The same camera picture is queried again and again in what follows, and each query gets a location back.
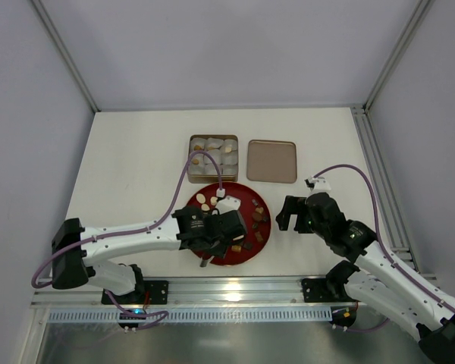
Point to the large brown oval chocolate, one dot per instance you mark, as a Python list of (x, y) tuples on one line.
[(256, 216)]

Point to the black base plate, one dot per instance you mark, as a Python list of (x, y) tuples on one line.
[(315, 290), (149, 292)]

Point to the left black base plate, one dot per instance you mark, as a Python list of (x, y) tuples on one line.
[(149, 292)]

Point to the right aluminium frame rail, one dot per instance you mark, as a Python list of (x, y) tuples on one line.
[(397, 235)]

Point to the slotted cable duct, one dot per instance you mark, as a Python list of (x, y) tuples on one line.
[(183, 315)]

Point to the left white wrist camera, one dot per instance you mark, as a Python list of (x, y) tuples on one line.
[(225, 203)]

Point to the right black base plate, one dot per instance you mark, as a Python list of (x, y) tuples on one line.
[(315, 290)]

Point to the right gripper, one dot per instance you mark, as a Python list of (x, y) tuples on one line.
[(293, 207)]

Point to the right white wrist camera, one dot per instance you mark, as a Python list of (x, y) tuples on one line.
[(318, 185)]

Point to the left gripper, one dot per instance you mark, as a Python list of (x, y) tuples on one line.
[(215, 248)]

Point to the gold tin box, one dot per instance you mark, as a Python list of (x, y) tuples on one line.
[(214, 163)]

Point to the red round tray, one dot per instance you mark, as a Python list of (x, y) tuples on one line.
[(245, 194)]

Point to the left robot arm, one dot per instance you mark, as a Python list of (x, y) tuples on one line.
[(85, 255)]

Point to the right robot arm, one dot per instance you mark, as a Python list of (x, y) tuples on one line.
[(369, 273)]

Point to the white oval chocolate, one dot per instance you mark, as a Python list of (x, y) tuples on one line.
[(201, 198)]

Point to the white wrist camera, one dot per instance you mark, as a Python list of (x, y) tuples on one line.
[(225, 203), (318, 185)]

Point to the gold tin lid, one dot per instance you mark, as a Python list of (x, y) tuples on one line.
[(271, 161)]

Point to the aluminium front rail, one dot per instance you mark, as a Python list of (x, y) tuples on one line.
[(202, 291)]

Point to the brown striped chocolate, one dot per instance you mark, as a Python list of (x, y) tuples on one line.
[(259, 237)]

